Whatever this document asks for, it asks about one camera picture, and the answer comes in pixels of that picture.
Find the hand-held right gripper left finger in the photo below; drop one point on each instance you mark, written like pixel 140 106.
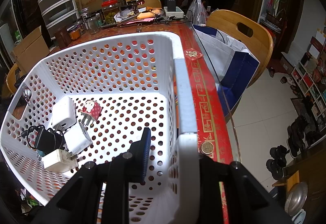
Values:
pixel 145 155

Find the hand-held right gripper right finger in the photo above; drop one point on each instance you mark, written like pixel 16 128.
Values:
pixel 211 165

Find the white cube charger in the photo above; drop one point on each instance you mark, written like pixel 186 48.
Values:
pixel 77 137

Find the pink dotted charger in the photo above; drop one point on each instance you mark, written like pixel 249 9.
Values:
pixel 91 110

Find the off-white charger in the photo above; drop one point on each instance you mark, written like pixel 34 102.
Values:
pixel 58 161

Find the white perforated plastic basket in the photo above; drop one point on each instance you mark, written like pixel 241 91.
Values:
pixel 122 71

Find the large white charger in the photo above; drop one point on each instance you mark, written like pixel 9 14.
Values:
pixel 63 112

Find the red printed tablecloth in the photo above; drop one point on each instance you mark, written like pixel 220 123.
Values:
pixel 203 102

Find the black sandals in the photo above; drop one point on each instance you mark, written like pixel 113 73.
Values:
pixel 276 160

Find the dark shoes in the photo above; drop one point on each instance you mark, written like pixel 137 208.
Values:
pixel 295 135

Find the metal basin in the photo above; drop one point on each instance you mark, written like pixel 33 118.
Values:
pixel 296 198

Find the white and blue bag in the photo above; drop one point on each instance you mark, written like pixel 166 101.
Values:
pixel 229 61

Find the red square sticker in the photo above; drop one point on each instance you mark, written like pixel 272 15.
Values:
pixel 193 55

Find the white slippers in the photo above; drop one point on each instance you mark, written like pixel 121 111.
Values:
pixel 287 79

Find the metal clip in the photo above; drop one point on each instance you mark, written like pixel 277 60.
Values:
pixel 26 94

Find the wooden chair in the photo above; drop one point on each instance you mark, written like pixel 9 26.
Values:
pixel 150 1
pixel 242 33
pixel 11 81

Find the white shelf with boxes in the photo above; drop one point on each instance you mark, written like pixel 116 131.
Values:
pixel 310 68

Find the small jar with orange content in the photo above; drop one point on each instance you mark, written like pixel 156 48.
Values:
pixel 75 33

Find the empty glass jar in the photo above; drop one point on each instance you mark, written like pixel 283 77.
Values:
pixel 93 23

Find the black and white bottle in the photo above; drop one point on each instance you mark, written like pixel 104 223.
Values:
pixel 82 24

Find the brown mug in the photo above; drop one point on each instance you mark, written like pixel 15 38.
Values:
pixel 62 35

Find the white power strip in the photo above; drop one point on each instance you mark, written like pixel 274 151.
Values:
pixel 173 12

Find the pickle jar with red lid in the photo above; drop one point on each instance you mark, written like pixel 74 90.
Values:
pixel 110 11

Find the black plug adapter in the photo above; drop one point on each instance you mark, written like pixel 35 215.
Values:
pixel 171 4

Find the clear plastic bag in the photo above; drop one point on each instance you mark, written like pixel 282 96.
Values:
pixel 200 10

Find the open cardboard box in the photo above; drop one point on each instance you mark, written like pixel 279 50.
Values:
pixel 30 48

